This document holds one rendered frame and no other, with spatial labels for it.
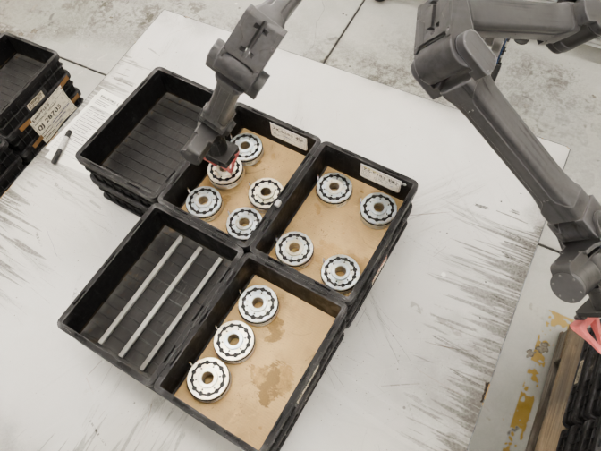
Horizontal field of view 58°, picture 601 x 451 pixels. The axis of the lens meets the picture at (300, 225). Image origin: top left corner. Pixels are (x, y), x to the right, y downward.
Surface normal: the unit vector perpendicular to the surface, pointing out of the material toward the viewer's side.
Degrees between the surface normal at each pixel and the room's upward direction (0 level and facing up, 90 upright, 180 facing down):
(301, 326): 0
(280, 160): 0
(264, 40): 56
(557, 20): 37
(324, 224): 0
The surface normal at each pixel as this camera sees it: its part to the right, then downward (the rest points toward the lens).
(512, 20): 0.53, -0.08
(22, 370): -0.04, -0.47
